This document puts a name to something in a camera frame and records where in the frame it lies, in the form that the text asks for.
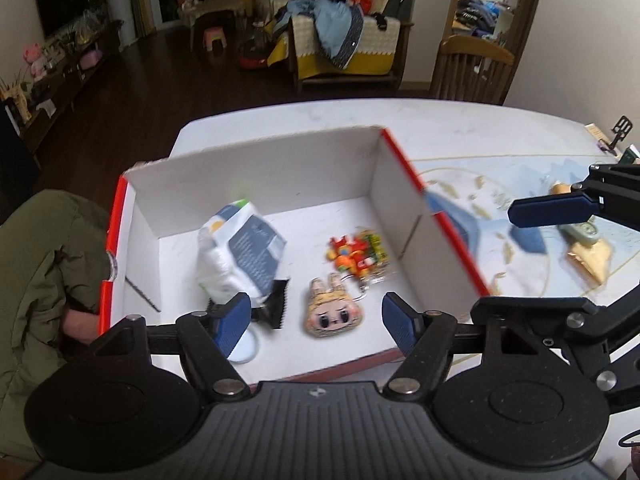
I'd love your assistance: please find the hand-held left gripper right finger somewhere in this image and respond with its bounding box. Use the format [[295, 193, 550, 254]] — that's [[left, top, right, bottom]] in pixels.
[[380, 292, 566, 403]]

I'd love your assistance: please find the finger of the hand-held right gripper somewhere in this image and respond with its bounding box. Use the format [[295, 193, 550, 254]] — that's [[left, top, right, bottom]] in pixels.
[[507, 162, 640, 228], [470, 280, 640, 408]]

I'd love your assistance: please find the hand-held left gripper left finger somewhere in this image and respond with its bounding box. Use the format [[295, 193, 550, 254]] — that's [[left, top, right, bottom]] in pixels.
[[87, 292, 252, 403]]

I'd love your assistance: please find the white round lid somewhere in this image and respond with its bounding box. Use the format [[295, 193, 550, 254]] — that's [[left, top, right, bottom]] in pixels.
[[227, 327, 260, 365]]

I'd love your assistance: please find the toast shaped squishy toy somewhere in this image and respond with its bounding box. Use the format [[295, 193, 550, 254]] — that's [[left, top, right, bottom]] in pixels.
[[565, 237, 613, 286]]

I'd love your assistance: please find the bunny face keychain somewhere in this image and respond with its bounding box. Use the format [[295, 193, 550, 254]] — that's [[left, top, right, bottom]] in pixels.
[[302, 272, 368, 338]]

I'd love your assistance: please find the white and blue packet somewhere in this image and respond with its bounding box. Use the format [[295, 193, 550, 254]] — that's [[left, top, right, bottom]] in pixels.
[[196, 200, 288, 306]]

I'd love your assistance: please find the bag of colourful candy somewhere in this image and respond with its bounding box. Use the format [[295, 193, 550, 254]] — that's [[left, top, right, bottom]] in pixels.
[[326, 227, 393, 293]]

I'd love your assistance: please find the white cardboard box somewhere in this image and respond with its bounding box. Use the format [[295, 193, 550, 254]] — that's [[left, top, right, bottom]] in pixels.
[[97, 125, 493, 386]]

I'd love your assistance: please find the black phone stand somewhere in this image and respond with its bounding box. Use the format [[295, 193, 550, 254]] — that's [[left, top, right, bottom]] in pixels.
[[602, 116, 632, 153]]

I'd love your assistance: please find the wooden dining chair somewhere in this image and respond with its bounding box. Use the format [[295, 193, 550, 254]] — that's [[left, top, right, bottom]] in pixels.
[[431, 35, 516, 107]]

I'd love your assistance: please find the bed with scattered clothes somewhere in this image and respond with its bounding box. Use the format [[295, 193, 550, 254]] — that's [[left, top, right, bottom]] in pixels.
[[452, 0, 516, 43]]

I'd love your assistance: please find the sofa with yellow cover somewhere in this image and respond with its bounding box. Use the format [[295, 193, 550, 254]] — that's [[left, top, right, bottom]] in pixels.
[[255, 0, 416, 93]]

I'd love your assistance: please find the red round floor object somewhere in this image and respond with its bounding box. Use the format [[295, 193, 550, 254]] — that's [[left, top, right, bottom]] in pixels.
[[236, 40, 273, 70]]

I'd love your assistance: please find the pile of blue clothes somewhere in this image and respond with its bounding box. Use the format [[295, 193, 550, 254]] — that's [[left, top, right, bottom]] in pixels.
[[275, 0, 366, 70]]

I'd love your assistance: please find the pink plastic stool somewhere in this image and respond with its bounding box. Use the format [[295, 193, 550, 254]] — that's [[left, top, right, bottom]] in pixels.
[[202, 25, 228, 53]]

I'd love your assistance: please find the dark wooden television cabinet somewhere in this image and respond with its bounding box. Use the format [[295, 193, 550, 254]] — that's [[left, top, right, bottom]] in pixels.
[[0, 20, 125, 153]]

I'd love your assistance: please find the low coffee table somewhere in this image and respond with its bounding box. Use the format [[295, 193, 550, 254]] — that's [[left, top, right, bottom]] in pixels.
[[177, 0, 251, 51]]

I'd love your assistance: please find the pink pig plush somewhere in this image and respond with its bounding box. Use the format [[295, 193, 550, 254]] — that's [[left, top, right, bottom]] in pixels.
[[24, 42, 48, 78]]

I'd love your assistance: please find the black television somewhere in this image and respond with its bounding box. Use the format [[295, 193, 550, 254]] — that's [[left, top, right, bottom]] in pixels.
[[34, 0, 90, 38]]

